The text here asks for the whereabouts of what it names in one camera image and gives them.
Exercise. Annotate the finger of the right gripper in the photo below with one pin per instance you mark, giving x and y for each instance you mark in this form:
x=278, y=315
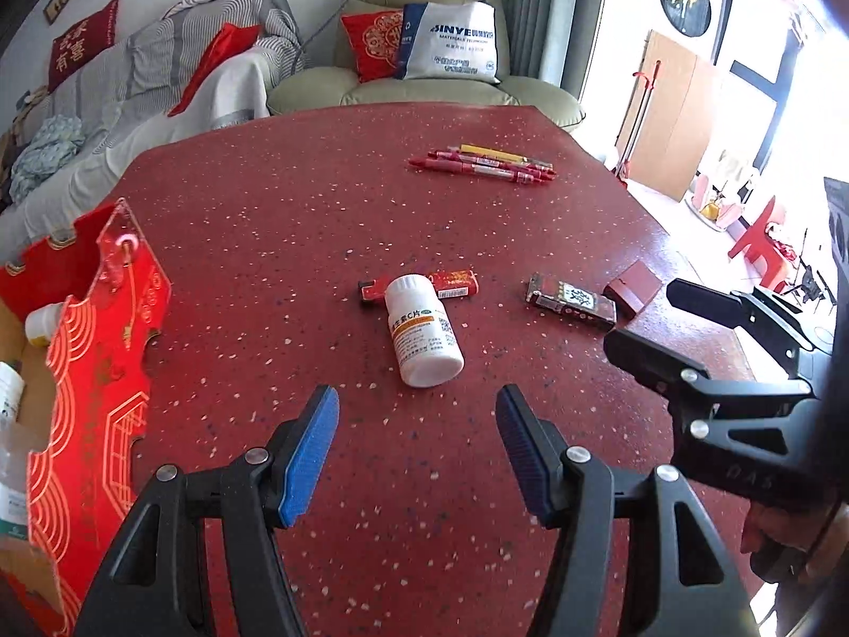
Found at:
x=707, y=406
x=761, y=313

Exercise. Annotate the beige armchair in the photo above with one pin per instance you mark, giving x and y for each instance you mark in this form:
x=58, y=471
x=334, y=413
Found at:
x=337, y=85

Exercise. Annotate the framed wall picture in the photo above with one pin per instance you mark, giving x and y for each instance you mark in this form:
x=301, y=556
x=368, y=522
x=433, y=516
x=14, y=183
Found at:
x=52, y=10

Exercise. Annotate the grey curtain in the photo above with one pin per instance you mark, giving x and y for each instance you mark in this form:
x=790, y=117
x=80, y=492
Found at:
x=553, y=40

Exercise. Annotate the grey striped covered sofa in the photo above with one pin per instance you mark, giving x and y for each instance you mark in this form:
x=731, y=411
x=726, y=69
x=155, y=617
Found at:
x=125, y=95

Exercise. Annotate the yellow pen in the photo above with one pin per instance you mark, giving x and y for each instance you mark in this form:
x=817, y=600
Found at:
x=504, y=156

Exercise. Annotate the small white bottle in box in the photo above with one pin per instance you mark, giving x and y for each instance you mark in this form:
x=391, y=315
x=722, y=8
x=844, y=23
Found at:
x=41, y=325

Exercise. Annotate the red plastic chair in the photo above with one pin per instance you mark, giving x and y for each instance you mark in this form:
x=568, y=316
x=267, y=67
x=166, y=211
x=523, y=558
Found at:
x=756, y=244

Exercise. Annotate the bright red pillow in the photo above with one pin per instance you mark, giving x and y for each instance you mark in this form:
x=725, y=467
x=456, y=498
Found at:
x=230, y=41

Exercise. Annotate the round black wall decoration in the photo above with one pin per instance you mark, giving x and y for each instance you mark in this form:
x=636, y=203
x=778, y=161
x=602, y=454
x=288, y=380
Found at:
x=691, y=18

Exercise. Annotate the dark patterned cigarette pack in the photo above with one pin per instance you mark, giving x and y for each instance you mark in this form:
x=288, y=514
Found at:
x=565, y=299

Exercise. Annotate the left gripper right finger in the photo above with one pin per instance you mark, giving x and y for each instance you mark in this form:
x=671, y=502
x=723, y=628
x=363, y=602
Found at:
x=680, y=579

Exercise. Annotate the front red pen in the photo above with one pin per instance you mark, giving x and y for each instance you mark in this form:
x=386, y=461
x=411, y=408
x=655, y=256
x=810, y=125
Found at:
x=456, y=167

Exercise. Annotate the red embroidered cushion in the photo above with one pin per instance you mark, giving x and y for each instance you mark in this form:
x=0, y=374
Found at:
x=374, y=38

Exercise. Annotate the person's right hand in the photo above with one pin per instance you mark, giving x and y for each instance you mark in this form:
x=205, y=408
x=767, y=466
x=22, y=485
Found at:
x=822, y=533

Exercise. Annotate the clear plastic bottle in box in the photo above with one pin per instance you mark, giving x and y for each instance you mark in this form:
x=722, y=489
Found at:
x=17, y=443

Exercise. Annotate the red pen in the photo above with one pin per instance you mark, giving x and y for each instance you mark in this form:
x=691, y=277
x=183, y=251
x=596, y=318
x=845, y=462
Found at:
x=455, y=156
x=456, y=167

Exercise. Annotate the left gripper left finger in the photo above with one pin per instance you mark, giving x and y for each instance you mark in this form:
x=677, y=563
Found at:
x=153, y=579

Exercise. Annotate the wooden board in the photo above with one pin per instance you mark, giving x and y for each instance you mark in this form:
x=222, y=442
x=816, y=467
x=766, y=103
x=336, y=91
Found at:
x=666, y=129

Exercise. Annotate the small dark red box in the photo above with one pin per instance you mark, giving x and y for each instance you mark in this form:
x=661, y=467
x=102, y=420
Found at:
x=633, y=289

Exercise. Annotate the white pill bottle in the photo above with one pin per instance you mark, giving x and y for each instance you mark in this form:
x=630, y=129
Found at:
x=425, y=345

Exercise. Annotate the crumpled light blue cloth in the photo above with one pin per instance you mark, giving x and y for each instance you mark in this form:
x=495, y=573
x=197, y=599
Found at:
x=57, y=142

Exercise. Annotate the red gift cardboard box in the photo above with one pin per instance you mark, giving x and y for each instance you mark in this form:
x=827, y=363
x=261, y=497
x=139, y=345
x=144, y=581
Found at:
x=85, y=398

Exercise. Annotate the dark red lettered pillow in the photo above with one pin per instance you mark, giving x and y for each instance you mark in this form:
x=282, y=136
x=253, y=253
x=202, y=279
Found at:
x=81, y=43

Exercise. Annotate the white blue tote bag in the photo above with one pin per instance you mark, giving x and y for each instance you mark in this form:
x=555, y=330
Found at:
x=448, y=41

